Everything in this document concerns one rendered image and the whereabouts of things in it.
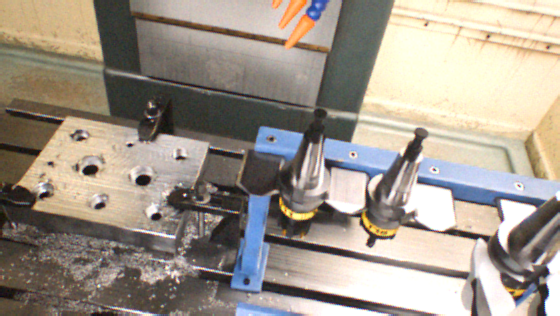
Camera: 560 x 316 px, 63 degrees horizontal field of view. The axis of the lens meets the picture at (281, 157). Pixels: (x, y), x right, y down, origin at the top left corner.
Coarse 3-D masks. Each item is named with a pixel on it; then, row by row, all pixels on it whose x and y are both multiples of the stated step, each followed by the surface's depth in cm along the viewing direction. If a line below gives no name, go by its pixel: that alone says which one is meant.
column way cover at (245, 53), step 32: (160, 0) 102; (192, 0) 101; (224, 0) 100; (256, 0) 99; (288, 0) 98; (160, 32) 108; (192, 32) 107; (224, 32) 105; (256, 32) 104; (288, 32) 103; (320, 32) 102; (160, 64) 115; (192, 64) 114; (224, 64) 112; (256, 64) 111; (288, 64) 110; (320, 64) 108; (288, 96) 116
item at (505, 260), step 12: (504, 228) 45; (492, 240) 46; (504, 240) 44; (492, 252) 45; (504, 252) 44; (492, 264) 45; (504, 264) 44; (516, 264) 43; (528, 264) 43; (552, 264) 43; (516, 276) 44; (528, 276) 43; (540, 276) 44
